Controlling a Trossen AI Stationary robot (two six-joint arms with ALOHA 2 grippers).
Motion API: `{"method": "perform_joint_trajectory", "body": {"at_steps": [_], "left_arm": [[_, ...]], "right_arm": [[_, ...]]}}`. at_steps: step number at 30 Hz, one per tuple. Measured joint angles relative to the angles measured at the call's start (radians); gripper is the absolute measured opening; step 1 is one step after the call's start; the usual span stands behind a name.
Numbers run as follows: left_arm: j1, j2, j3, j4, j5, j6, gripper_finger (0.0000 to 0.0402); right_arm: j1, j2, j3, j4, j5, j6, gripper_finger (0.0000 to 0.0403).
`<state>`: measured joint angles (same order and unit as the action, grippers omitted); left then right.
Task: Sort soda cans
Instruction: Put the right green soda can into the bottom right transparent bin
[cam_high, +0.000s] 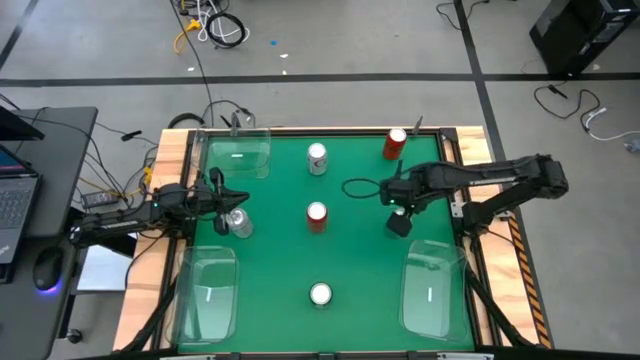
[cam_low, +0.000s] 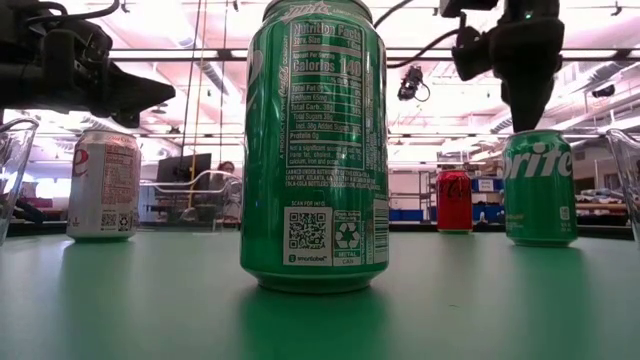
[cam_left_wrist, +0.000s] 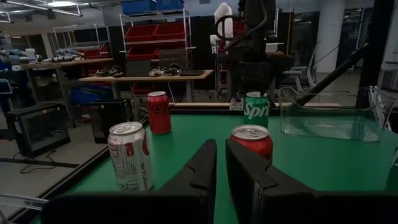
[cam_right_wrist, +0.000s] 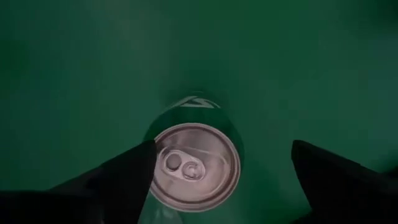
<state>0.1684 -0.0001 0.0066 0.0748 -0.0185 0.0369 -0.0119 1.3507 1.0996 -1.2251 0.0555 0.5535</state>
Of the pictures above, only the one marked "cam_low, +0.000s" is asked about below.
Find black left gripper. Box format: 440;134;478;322
39;2;177;129

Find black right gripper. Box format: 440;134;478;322
489;19;566;134

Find silver Diet Coke soda can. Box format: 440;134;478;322
66;128;143;243

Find green Sprite soda can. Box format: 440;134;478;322
239;0;390;295
502;129;580;248

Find red Coca-Cola soda can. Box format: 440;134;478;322
435;168;474;234

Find black computer monitor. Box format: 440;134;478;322
155;152;213;192

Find black crossbar with light strips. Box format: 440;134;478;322
107;47;640;63

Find person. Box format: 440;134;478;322
215;160;244;221

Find blue bin shelving unit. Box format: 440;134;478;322
470;176;505;225

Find wooden workbench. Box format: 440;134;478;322
574;201;629;212

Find white metal shelf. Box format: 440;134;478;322
388;168;435;223

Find blue storage crates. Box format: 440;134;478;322
388;207;437;223

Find black hanging cable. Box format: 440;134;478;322
179;0;202;151

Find silver ventilation duct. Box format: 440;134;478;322
487;59;640;135

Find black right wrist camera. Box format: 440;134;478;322
451;24;494;82

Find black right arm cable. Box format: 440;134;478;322
372;0;461;70

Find black camera with looped cable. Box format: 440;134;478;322
397;64;432;104

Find black aluminium table frame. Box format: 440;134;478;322
7;219;635;240

